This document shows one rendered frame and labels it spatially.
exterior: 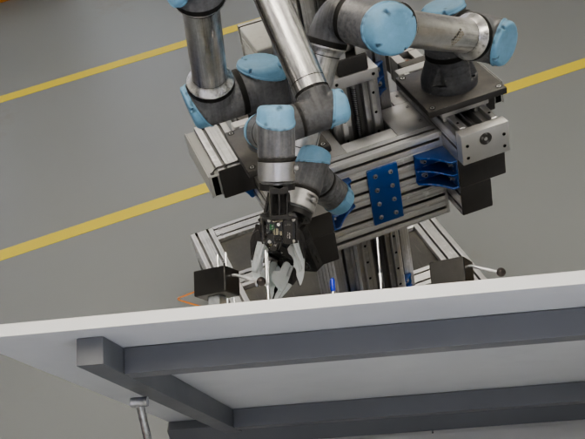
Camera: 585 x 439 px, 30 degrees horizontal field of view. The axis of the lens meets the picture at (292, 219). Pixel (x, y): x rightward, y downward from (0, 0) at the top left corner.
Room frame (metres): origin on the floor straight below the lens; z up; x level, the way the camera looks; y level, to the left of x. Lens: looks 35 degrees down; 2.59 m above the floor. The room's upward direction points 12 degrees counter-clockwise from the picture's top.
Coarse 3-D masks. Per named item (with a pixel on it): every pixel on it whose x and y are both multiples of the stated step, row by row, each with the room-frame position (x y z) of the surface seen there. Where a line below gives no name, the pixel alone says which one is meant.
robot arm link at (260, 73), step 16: (240, 64) 2.40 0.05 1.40; (256, 64) 2.39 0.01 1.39; (272, 64) 2.39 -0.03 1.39; (240, 80) 2.37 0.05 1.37; (256, 80) 2.36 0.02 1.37; (272, 80) 2.36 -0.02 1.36; (256, 96) 2.35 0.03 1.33; (272, 96) 2.36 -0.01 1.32; (288, 96) 2.39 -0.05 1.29; (256, 112) 2.37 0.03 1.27
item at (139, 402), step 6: (144, 396) 1.28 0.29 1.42; (132, 402) 1.27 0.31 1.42; (138, 402) 1.27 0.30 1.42; (144, 402) 1.27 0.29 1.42; (138, 408) 1.27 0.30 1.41; (144, 408) 1.27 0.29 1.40; (138, 414) 1.27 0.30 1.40; (144, 414) 1.27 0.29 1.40; (144, 420) 1.26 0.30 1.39; (144, 426) 1.26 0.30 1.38; (144, 432) 1.26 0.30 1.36; (150, 432) 1.26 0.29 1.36; (144, 438) 1.26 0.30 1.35; (150, 438) 1.25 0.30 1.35
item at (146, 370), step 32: (448, 320) 1.15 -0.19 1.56; (480, 320) 1.14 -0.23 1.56; (512, 320) 1.13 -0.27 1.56; (544, 320) 1.12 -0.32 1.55; (576, 320) 1.11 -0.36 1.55; (96, 352) 1.17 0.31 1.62; (128, 352) 1.23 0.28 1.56; (160, 352) 1.22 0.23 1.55; (192, 352) 1.21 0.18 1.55; (224, 352) 1.19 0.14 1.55; (256, 352) 1.18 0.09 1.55; (288, 352) 1.17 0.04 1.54; (320, 352) 1.16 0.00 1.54; (352, 352) 1.15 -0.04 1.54; (384, 352) 1.14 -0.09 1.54; (416, 352) 1.15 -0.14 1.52; (128, 384) 1.27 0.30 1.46; (160, 384) 1.33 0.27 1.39; (544, 384) 1.56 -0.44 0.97; (576, 384) 1.55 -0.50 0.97; (192, 416) 1.52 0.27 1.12; (224, 416) 1.60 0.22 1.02; (256, 416) 1.65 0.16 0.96; (288, 416) 1.63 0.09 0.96; (320, 416) 1.62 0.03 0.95; (352, 416) 1.60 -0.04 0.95; (384, 416) 1.59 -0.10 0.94
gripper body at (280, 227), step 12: (276, 192) 1.75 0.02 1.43; (276, 204) 1.76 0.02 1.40; (264, 216) 1.75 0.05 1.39; (276, 216) 1.73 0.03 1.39; (288, 216) 1.73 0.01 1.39; (264, 228) 1.77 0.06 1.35; (276, 228) 1.73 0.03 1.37; (288, 228) 1.72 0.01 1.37; (276, 240) 1.72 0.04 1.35; (288, 240) 1.71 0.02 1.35
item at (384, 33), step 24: (360, 0) 2.21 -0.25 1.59; (384, 0) 2.19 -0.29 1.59; (336, 24) 2.21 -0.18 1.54; (360, 24) 2.15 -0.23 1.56; (384, 24) 2.12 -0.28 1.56; (408, 24) 2.15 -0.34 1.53; (432, 24) 2.24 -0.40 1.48; (456, 24) 2.30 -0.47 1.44; (480, 24) 2.35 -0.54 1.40; (504, 24) 2.36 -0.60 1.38; (384, 48) 2.12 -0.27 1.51; (432, 48) 2.26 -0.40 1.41; (456, 48) 2.29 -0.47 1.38; (480, 48) 2.32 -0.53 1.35; (504, 48) 2.35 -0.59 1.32
